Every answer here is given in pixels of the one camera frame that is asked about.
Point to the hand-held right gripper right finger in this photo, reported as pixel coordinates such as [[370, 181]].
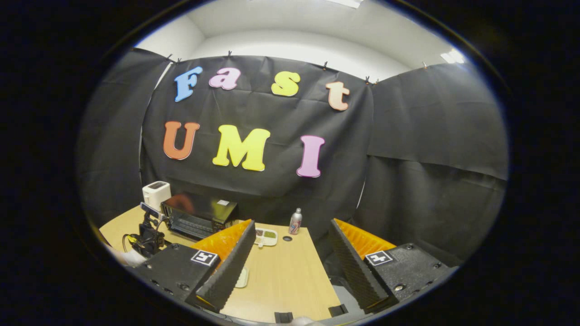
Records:
[[351, 262]]

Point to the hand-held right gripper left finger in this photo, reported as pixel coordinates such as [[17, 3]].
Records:
[[229, 269]]

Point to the cream square plate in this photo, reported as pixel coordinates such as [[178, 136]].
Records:
[[242, 277]]

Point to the black electric oven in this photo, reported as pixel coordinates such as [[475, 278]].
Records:
[[199, 219]]

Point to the white toaster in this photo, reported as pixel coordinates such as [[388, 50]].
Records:
[[156, 194]]

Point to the white divided snack dish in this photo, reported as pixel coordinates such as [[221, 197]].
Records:
[[268, 236]]

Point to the silver bottle with colourful label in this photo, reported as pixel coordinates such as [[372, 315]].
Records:
[[295, 222]]

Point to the black backdrop cloth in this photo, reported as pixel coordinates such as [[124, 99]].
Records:
[[272, 190]]

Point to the black table bracket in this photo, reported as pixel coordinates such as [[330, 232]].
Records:
[[283, 317], [338, 310]]

